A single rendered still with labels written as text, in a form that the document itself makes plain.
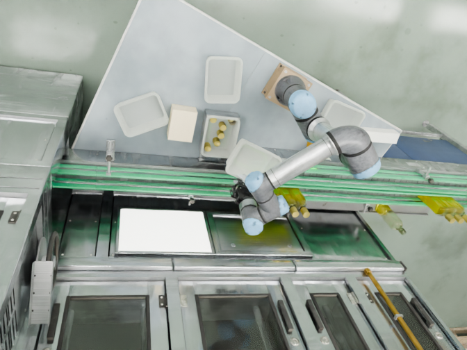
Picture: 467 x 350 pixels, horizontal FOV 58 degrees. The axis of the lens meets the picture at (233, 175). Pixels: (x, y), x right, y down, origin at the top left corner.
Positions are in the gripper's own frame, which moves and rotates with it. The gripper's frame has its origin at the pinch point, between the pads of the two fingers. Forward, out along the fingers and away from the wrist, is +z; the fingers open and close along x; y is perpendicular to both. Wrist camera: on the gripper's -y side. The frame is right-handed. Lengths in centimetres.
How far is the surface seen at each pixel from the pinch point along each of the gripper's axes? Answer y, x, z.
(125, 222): 40, 43, -4
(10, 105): 103, 33, 40
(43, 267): 70, 29, -52
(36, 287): 69, 35, -56
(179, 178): 21.8, 21.6, 13.6
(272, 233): -27.6, 20.3, -6.5
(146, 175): 36.6, 26.6, 13.8
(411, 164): -102, -30, 32
